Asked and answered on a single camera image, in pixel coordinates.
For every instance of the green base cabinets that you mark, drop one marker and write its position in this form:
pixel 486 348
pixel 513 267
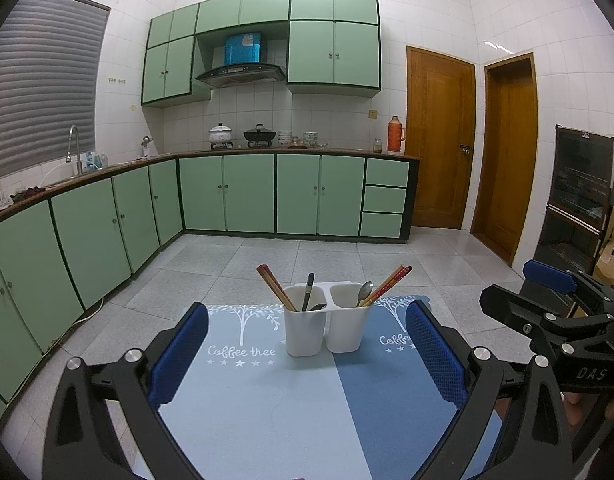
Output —
pixel 247 195

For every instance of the light blue placemat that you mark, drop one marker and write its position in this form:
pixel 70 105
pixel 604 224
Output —
pixel 257 410

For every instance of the black wok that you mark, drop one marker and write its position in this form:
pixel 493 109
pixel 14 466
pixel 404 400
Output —
pixel 260 135

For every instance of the plain wooden door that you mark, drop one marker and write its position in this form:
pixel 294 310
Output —
pixel 507 160

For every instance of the stack of bowls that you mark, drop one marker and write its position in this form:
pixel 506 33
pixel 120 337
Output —
pixel 310 138
pixel 285 138

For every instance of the metal faucet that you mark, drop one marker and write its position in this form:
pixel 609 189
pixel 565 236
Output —
pixel 74 132

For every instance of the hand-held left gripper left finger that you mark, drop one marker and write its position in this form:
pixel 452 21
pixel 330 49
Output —
pixel 179 355

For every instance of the white double utensil holder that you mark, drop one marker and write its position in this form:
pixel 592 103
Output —
pixel 304 332

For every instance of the range hood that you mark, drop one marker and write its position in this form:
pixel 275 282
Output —
pixel 242 75

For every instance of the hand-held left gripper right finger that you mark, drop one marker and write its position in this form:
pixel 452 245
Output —
pixel 434 355

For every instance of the white cooking pot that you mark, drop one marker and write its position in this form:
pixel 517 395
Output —
pixel 221 135

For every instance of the dark red cloth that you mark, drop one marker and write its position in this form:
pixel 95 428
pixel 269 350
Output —
pixel 29 193

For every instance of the wooden chopstick with red end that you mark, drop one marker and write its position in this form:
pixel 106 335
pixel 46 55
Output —
pixel 272 285
pixel 394 285

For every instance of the green wall cabinets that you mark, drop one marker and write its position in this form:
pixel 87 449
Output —
pixel 312 50

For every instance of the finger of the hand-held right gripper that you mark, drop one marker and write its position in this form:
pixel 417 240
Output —
pixel 549 275
pixel 507 305

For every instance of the black glass-door cabinet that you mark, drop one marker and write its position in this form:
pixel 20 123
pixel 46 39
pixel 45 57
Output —
pixel 577 185

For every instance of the metal spoon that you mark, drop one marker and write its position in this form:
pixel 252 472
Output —
pixel 366 289
pixel 318 306

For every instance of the grey window blind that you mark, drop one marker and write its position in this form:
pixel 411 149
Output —
pixel 42 85

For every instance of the bottles beside faucet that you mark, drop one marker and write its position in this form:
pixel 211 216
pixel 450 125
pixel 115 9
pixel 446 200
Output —
pixel 96 160

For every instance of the dark blue placemat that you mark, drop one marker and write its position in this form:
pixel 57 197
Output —
pixel 387 390

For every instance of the plain wooden chopstick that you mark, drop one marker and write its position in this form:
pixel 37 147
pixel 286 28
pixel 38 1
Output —
pixel 278 285
pixel 283 286

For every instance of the red patterned chopstick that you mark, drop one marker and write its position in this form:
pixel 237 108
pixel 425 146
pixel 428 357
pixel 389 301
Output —
pixel 389 285
pixel 382 285

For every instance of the orange thermos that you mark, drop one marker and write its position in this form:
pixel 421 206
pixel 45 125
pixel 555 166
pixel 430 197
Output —
pixel 396 135

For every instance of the person's right hand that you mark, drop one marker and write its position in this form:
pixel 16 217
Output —
pixel 574 410

